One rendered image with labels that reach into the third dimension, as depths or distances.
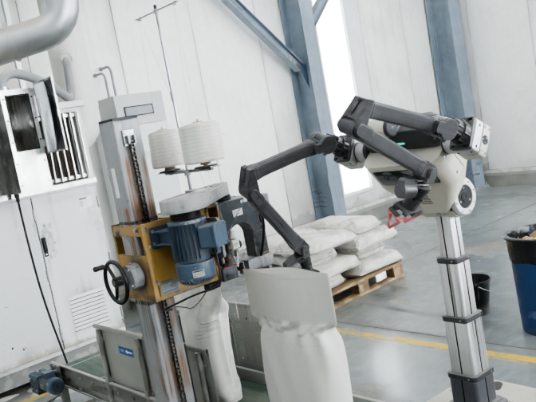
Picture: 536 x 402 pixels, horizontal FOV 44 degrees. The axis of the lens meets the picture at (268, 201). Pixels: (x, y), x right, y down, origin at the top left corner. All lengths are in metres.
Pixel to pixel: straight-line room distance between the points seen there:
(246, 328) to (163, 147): 1.20
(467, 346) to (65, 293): 3.42
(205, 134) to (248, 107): 5.70
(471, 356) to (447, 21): 8.72
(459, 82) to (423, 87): 0.54
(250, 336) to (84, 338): 2.30
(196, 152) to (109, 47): 4.84
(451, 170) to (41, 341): 3.71
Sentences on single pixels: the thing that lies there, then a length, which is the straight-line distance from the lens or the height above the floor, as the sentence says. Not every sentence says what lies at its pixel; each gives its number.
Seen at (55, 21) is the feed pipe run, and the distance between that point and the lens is 5.11.
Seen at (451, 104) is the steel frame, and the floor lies 1.42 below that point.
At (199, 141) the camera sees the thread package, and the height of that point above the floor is 1.61.
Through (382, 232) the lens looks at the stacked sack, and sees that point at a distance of 6.24.
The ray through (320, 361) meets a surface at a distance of 2.62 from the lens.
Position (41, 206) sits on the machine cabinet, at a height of 1.33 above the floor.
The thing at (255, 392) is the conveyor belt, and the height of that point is 0.38.
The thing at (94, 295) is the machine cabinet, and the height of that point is 0.54.
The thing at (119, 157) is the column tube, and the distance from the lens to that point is 2.66.
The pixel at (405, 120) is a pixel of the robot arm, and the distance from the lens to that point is 2.26.
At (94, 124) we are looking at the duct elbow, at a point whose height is 1.90.
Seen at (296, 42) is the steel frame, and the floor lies 2.60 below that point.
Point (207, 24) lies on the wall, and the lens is 8.12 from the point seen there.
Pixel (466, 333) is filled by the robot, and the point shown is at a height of 0.63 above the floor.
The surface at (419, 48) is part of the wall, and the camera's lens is 11.08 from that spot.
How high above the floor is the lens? 1.63
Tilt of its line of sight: 6 degrees down
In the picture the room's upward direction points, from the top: 10 degrees counter-clockwise
